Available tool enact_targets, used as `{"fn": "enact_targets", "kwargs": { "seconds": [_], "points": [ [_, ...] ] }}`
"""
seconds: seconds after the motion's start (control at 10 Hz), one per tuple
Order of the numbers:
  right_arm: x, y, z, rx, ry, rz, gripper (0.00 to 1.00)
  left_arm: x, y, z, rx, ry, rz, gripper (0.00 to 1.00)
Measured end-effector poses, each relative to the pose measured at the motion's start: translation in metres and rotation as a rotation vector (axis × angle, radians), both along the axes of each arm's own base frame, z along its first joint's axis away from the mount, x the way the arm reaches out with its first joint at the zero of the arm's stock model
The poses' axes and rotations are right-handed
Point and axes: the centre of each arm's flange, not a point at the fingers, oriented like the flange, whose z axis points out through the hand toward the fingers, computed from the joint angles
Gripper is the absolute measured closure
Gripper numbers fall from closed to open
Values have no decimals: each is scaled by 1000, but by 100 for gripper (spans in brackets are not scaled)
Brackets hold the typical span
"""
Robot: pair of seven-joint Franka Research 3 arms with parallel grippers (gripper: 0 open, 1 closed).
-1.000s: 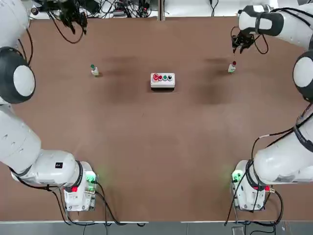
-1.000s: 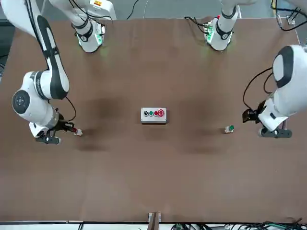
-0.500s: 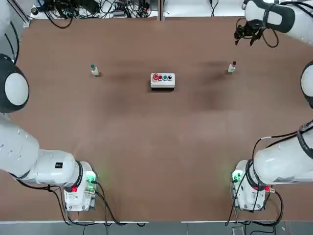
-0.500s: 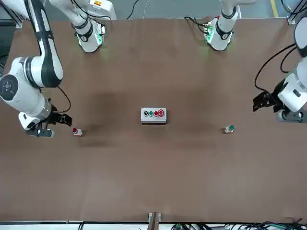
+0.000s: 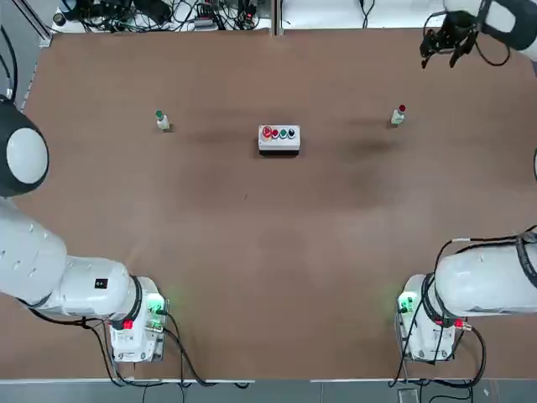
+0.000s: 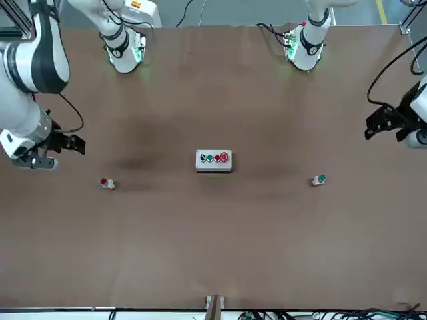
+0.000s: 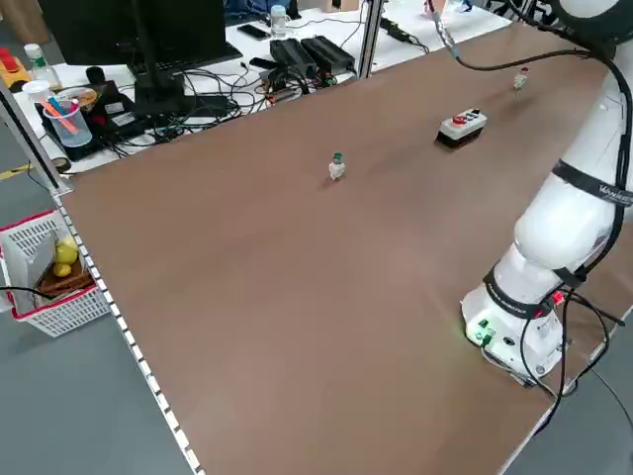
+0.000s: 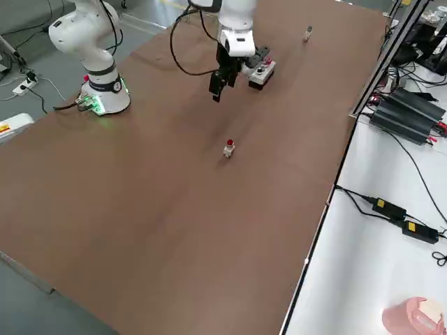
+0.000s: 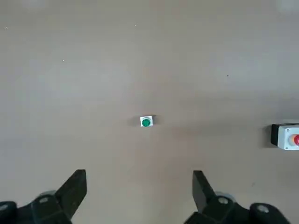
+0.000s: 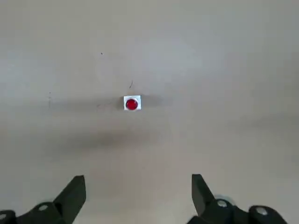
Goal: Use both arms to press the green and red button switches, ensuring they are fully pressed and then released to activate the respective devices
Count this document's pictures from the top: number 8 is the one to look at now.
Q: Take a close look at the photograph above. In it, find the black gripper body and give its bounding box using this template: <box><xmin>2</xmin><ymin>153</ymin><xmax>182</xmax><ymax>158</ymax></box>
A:
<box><xmin>215</xmin><ymin>41</ymin><xmax>245</xmax><ymax>83</ymax></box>

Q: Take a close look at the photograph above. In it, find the red button switch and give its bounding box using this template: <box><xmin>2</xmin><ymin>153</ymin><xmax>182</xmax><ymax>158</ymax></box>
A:
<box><xmin>223</xmin><ymin>138</ymin><xmax>237</xmax><ymax>160</ymax></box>

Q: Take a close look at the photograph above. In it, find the grey control box with buttons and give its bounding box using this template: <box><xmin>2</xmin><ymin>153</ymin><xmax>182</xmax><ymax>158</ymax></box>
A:
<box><xmin>247</xmin><ymin>55</ymin><xmax>277</xmax><ymax>93</ymax></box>

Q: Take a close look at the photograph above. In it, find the black power supply unit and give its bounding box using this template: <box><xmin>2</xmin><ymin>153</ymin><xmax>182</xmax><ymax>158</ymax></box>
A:
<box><xmin>369</xmin><ymin>87</ymin><xmax>447</xmax><ymax>147</ymax></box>

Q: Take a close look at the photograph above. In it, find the white power strip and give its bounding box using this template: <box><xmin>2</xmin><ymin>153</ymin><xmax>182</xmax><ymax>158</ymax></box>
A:
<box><xmin>13</xmin><ymin>78</ymin><xmax>39</xmax><ymax>96</ymax></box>

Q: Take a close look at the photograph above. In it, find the black power adapter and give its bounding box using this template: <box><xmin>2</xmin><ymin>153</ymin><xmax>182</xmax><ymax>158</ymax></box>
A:
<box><xmin>371</xmin><ymin>197</ymin><xmax>408</xmax><ymax>221</ymax></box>
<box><xmin>400</xmin><ymin>219</ymin><xmax>439</xmax><ymax>245</ymax></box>

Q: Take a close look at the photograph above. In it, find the white box with yellow label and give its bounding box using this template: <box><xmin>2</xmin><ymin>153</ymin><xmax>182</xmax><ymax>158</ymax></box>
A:
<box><xmin>0</xmin><ymin>112</ymin><xmax>36</xmax><ymax>145</ymax></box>

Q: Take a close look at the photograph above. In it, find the black bench device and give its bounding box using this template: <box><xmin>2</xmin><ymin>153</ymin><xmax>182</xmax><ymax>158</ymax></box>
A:
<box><xmin>415</xmin><ymin>20</ymin><xmax>447</xmax><ymax>76</ymax></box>

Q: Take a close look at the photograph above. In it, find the pink container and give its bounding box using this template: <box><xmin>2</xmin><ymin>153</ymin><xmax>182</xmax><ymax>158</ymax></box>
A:
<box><xmin>381</xmin><ymin>296</ymin><xmax>447</xmax><ymax>335</ymax></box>

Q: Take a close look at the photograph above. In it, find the black arm gripper cable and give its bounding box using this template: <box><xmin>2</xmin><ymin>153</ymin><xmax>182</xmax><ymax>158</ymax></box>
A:
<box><xmin>169</xmin><ymin>0</ymin><xmax>224</xmax><ymax>77</ymax></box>

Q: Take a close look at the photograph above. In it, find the black arm shoulder cable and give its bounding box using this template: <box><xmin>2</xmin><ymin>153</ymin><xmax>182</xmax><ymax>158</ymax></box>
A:
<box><xmin>99</xmin><ymin>0</ymin><xmax>124</xmax><ymax>57</ymax></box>

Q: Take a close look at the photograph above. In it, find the black arm base cable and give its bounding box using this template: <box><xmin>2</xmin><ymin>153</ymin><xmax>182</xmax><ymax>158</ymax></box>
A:
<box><xmin>52</xmin><ymin>98</ymin><xmax>87</xmax><ymax>112</ymax></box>

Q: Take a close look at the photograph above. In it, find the aluminium frame post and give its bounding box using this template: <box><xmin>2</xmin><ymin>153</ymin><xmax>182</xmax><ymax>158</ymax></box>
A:
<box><xmin>348</xmin><ymin>0</ymin><xmax>431</xmax><ymax>119</ymax></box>

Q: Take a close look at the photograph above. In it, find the black adapter cable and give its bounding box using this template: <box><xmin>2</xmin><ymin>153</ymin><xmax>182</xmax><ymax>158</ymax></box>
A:
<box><xmin>334</xmin><ymin>186</ymin><xmax>392</xmax><ymax>221</ymax></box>

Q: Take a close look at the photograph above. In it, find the black floor cable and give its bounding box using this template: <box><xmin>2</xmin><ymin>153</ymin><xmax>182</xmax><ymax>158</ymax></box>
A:
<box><xmin>20</xmin><ymin>68</ymin><xmax>49</xmax><ymax>114</ymax></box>

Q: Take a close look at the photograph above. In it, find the black power supply cable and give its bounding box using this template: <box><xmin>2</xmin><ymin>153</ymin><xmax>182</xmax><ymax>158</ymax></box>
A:
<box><xmin>382</xmin><ymin>128</ymin><xmax>447</xmax><ymax>224</ymax></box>

